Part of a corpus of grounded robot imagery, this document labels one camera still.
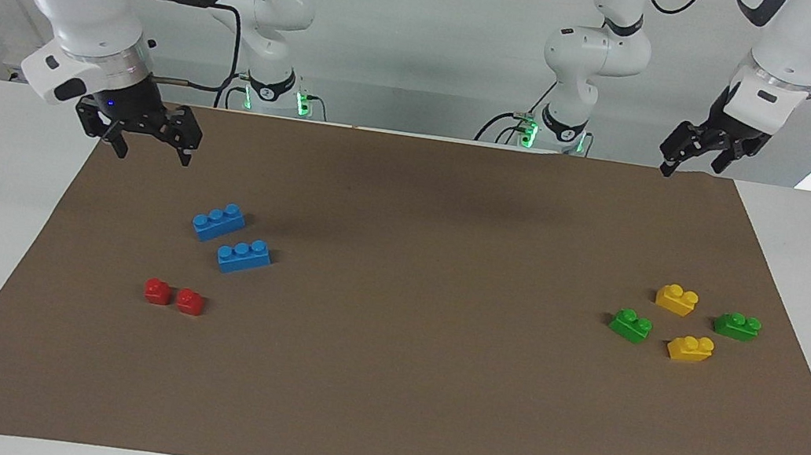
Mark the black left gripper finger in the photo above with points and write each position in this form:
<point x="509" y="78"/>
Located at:
<point x="685" y="144"/>
<point x="733" y="156"/>

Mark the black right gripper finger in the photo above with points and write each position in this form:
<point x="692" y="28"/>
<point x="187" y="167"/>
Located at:
<point x="183" y="129"/>
<point x="115" y="139"/>

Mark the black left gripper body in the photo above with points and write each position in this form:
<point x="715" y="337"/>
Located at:
<point x="740" y="136"/>

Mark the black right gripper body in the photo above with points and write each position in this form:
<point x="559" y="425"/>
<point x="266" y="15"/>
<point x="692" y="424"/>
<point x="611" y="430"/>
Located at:
<point x="124" y="109"/>

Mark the blue three-stud toy block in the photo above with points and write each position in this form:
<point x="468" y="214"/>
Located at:
<point x="218" y="224"/>
<point x="244" y="259"/>

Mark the green two-stud toy block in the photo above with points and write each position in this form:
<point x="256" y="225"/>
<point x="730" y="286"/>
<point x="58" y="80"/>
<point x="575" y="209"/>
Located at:
<point x="629" y="327"/>
<point x="736" y="328"/>

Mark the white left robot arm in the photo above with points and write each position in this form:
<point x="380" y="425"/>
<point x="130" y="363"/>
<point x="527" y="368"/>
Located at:
<point x="804" y="45"/>

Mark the yellow two-stud toy block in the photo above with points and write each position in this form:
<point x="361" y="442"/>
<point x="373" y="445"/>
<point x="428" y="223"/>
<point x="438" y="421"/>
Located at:
<point x="675" y="300"/>
<point x="688" y="350"/>

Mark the red one-stud toy block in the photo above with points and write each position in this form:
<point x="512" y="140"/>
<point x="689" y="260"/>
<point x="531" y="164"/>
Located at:
<point x="157" y="293"/>
<point x="189" y="303"/>

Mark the brown table mat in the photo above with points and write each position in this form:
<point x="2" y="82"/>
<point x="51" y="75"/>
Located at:
<point x="381" y="399"/>

